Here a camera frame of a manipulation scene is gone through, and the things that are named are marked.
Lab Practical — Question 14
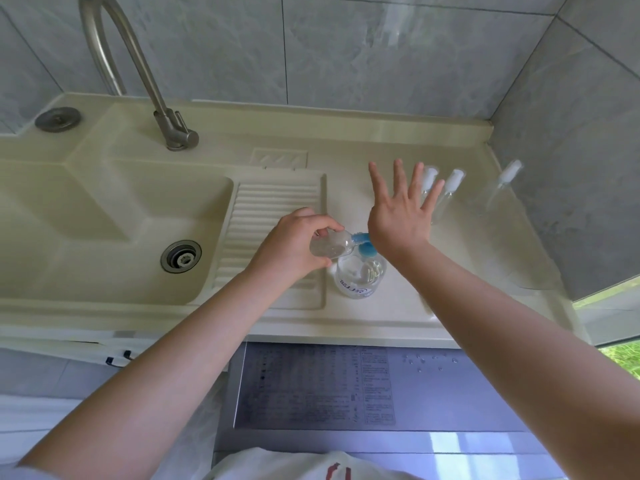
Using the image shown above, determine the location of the person's left hand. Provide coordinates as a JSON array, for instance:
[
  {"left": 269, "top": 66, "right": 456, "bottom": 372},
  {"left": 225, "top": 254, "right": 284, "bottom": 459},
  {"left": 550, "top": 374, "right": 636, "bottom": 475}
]
[{"left": 245, "top": 207, "right": 346, "bottom": 285}]

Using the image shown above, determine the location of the person's right hand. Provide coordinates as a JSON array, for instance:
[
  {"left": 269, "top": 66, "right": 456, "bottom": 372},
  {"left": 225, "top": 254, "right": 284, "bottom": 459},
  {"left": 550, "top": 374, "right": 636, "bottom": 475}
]
[{"left": 367, "top": 158, "right": 446, "bottom": 261}]

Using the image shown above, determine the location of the small clear bottle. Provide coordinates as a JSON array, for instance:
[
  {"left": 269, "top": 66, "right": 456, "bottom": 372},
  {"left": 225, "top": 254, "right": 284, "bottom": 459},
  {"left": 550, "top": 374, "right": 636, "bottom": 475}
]
[
  {"left": 421, "top": 166, "right": 440, "bottom": 201},
  {"left": 432, "top": 168, "right": 466, "bottom": 223},
  {"left": 309, "top": 229, "right": 357, "bottom": 259},
  {"left": 477, "top": 179, "right": 509, "bottom": 215}
]

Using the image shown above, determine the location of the clear hand sanitizer pump bottle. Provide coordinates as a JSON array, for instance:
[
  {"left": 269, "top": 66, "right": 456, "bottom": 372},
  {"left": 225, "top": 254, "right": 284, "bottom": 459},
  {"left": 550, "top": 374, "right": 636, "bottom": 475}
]
[{"left": 333, "top": 232, "right": 389, "bottom": 299}]

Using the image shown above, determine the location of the person's left forearm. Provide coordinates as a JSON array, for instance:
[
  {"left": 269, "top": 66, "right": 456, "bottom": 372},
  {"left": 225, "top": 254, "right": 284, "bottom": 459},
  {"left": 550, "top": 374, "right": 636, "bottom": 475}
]
[{"left": 17, "top": 269, "right": 281, "bottom": 480}]

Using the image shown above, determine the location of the person's right forearm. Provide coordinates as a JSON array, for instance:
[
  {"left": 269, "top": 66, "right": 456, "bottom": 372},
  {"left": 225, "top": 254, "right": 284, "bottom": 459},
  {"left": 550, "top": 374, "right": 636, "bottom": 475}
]
[{"left": 399, "top": 242, "right": 640, "bottom": 480}]

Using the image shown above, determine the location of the person's white shirt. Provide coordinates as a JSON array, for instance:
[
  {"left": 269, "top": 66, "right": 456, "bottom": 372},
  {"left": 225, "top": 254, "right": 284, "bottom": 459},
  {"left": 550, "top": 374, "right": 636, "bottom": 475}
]
[{"left": 205, "top": 447, "right": 426, "bottom": 480}]

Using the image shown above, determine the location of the steel sink drain strainer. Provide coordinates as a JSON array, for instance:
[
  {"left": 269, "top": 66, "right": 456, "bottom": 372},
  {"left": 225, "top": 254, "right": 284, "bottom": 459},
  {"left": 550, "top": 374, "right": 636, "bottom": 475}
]
[{"left": 160, "top": 239, "right": 203, "bottom": 274}]

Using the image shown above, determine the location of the grey washing machine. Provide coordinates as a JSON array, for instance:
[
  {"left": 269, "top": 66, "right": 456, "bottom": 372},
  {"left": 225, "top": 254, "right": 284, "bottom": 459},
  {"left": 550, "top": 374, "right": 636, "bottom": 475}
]
[{"left": 212, "top": 342, "right": 566, "bottom": 480}]

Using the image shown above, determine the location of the cream sink with washboard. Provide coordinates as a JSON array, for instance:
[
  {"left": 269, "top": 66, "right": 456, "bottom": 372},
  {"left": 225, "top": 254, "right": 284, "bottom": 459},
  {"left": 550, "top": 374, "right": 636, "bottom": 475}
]
[{"left": 0, "top": 92, "right": 591, "bottom": 349}]

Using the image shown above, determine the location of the curved steel faucet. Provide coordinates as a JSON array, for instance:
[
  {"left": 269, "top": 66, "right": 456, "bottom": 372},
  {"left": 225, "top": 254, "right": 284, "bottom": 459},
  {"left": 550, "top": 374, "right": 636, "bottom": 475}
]
[{"left": 78, "top": 0, "right": 200, "bottom": 152}]

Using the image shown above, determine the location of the glass window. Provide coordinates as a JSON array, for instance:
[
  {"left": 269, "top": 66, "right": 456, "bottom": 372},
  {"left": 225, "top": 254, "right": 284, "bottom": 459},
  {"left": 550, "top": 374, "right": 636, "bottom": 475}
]
[{"left": 572, "top": 274, "right": 640, "bottom": 381}]

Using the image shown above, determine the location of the white cabinet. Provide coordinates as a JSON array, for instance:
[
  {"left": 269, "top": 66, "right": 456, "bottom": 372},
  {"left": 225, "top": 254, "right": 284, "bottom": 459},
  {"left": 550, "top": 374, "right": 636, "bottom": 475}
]
[{"left": 0, "top": 327, "right": 231, "bottom": 373}]

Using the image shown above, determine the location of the round steel hole cover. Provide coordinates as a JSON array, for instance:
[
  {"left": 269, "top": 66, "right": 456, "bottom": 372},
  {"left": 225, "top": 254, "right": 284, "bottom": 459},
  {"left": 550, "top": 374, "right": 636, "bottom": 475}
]
[{"left": 34, "top": 106, "right": 83, "bottom": 133}]

